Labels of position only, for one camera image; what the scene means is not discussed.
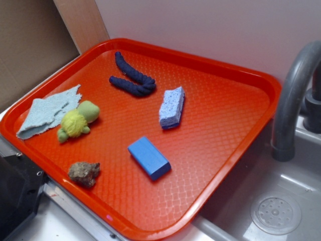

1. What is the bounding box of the light blue cloth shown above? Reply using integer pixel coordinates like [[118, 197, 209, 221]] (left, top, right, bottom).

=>
[[17, 84, 82, 140]]

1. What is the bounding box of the dark blue braided rope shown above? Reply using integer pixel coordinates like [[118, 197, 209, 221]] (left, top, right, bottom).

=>
[[108, 51, 157, 98]]

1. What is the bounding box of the red plastic tray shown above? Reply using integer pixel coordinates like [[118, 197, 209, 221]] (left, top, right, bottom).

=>
[[1, 39, 281, 240]]

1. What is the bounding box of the light blue sponge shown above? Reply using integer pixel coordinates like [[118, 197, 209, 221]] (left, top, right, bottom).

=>
[[159, 86, 185, 130]]

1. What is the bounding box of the grey sink drain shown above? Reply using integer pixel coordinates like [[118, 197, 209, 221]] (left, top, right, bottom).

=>
[[250, 192, 302, 235]]

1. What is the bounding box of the brown cardboard panel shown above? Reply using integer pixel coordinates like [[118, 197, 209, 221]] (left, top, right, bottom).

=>
[[1, 1, 109, 111]]

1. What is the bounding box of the grey toy faucet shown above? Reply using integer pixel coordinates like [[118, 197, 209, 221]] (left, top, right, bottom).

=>
[[271, 41, 320, 162]]

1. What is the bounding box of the blue wooden block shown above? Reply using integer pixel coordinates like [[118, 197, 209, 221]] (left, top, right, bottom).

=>
[[127, 137, 172, 181]]

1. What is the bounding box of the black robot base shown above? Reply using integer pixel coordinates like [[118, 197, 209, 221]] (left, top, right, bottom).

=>
[[1, 154, 46, 240]]

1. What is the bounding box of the green plush turtle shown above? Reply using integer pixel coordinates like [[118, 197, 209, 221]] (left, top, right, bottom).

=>
[[57, 100, 100, 144]]

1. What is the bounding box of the grey toy sink basin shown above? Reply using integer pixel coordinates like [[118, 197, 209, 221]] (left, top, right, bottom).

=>
[[193, 125, 320, 240]]

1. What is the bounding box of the brown rock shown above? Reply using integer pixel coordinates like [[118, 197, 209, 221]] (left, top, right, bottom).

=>
[[68, 162, 100, 188]]

